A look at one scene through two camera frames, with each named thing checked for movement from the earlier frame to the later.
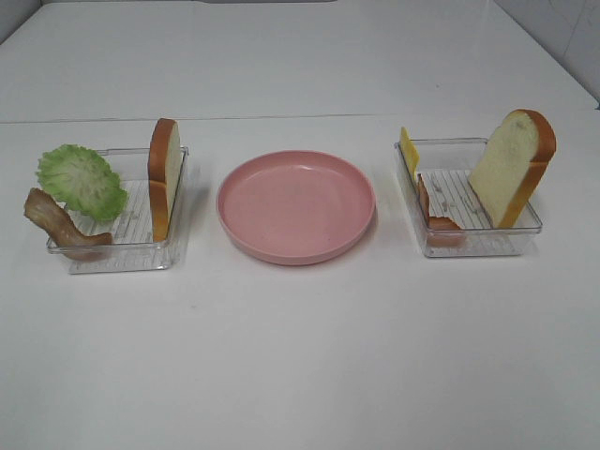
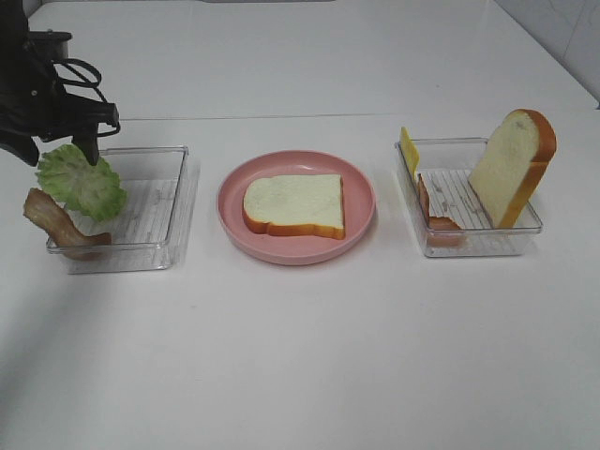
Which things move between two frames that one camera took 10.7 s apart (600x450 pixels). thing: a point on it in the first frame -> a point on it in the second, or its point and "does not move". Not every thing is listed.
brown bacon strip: x=51 y=216 does not move
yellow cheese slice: x=410 y=154 does not move
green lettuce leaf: x=82 y=181 does not move
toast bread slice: x=164 y=163 -> x=295 y=204
